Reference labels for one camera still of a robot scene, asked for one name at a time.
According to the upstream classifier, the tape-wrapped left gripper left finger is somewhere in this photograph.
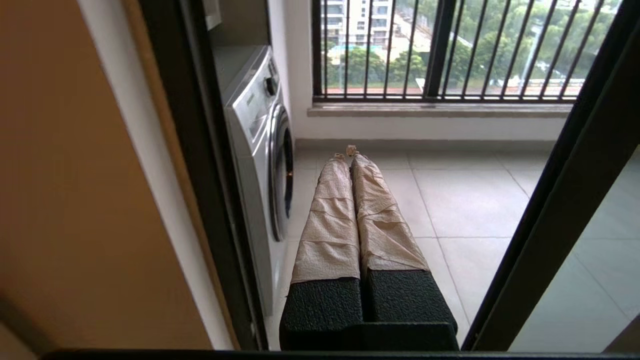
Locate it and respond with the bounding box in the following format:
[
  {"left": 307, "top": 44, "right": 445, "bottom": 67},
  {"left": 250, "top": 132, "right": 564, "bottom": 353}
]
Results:
[{"left": 279, "top": 154, "right": 364, "bottom": 350}]

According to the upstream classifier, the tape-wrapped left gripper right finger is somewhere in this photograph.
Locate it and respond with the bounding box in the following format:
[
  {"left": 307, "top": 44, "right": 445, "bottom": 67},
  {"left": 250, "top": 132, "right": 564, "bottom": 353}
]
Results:
[{"left": 346, "top": 145, "right": 459, "bottom": 333}]

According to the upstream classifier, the dark brown glass sliding door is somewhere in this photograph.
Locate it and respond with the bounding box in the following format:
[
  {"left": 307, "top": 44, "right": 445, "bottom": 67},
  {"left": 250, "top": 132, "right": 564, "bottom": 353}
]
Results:
[{"left": 461, "top": 0, "right": 640, "bottom": 352}]

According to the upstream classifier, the white front-load washing machine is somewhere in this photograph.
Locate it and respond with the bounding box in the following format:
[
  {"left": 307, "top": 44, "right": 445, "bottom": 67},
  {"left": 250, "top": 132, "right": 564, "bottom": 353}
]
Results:
[{"left": 215, "top": 45, "right": 297, "bottom": 319}]

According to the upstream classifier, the grey stone window sill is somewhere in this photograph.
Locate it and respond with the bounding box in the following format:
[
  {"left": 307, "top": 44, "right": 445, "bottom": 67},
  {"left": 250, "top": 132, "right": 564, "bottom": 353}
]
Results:
[{"left": 307, "top": 102, "right": 574, "bottom": 120}]

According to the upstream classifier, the black balcony railing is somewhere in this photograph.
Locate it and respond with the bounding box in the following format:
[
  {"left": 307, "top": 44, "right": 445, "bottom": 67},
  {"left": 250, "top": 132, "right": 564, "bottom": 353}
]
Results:
[{"left": 312, "top": 0, "right": 626, "bottom": 104}]

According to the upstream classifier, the white shelf board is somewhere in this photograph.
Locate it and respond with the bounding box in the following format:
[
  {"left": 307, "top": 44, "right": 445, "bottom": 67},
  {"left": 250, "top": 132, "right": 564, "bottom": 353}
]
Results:
[{"left": 202, "top": 0, "right": 223, "bottom": 32}]

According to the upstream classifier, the dark balcony window frame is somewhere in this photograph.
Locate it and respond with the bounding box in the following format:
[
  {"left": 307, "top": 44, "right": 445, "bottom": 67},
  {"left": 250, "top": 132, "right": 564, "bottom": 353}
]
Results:
[{"left": 422, "top": 0, "right": 458, "bottom": 99}]

